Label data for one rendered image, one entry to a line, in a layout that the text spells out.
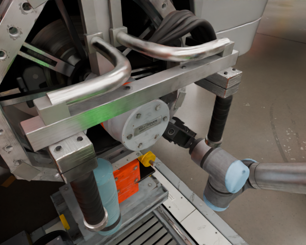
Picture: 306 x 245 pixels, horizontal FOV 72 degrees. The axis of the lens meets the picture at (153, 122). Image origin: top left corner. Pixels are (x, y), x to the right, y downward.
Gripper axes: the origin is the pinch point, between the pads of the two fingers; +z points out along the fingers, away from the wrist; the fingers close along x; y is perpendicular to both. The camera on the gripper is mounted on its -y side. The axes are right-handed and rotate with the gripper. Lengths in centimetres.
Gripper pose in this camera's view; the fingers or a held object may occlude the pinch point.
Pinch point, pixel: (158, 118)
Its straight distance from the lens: 82.2
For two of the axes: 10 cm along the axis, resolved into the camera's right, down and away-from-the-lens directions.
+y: 5.6, 2.7, 7.9
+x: 5.6, -8.2, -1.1
